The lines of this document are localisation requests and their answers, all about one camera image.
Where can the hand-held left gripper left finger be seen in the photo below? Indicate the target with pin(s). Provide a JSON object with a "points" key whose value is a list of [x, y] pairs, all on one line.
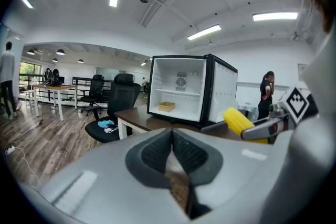
{"points": [[105, 186]]}

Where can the white power strip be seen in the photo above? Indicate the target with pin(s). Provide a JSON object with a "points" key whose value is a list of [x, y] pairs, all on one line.
{"points": [[10, 150]]}

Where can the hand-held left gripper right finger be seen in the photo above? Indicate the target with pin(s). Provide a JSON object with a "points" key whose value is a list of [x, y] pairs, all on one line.
{"points": [[249, 178]]}

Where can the black office chair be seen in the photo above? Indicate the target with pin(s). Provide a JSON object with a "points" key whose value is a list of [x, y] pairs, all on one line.
{"points": [[94, 89], [123, 97]]}

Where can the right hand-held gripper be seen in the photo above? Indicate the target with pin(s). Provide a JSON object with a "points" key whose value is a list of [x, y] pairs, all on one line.
{"points": [[298, 105]]}

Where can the wooden table with white legs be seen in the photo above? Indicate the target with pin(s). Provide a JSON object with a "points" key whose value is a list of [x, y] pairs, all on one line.
{"points": [[56, 87]]}

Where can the white charger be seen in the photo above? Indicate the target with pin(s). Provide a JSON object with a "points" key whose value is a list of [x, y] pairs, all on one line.
{"points": [[110, 129]]}

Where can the framed wall picture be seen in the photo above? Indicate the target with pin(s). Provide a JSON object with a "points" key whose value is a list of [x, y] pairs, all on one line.
{"points": [[302, 70]]}

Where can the mini fridge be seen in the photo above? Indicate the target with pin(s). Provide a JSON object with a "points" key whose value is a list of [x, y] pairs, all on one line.
{"points": [[220, 86]]}

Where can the black equipment bundle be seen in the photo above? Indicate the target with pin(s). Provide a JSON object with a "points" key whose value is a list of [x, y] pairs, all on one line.
{"points": [[51, 78]]}

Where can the black metal railing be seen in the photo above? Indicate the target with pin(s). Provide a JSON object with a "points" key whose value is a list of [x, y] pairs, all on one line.
{"points": [[78, 82]]}

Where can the small wooden tray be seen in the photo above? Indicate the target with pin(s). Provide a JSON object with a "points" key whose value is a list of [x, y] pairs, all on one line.
{"points": [[166, 106]]}

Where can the white shelf rack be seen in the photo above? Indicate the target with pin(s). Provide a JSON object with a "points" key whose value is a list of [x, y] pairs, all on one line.
{"points": [[178, 92]]}

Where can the yellow corn cob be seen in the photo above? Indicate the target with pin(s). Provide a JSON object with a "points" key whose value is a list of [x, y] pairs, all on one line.
{"points": [[236, 119]]}

